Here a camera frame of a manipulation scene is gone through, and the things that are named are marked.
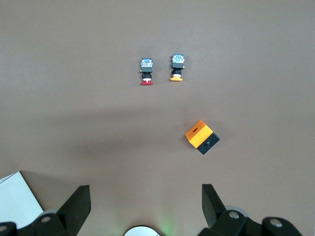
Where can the red cap push button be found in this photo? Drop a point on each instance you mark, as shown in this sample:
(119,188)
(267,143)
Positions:
(147,67)

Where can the orange and black button box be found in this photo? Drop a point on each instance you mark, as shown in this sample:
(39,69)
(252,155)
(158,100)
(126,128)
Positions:
(199,136)

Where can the white drawer cabinet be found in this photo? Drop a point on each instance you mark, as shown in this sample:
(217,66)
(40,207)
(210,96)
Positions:
(14,196)

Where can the yellow cap push button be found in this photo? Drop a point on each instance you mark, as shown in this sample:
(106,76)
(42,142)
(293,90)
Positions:
(177,65)

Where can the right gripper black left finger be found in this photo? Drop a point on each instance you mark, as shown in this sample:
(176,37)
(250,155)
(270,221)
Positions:
(76,209)

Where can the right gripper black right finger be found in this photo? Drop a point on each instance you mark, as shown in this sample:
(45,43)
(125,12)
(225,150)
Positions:
(211,206)

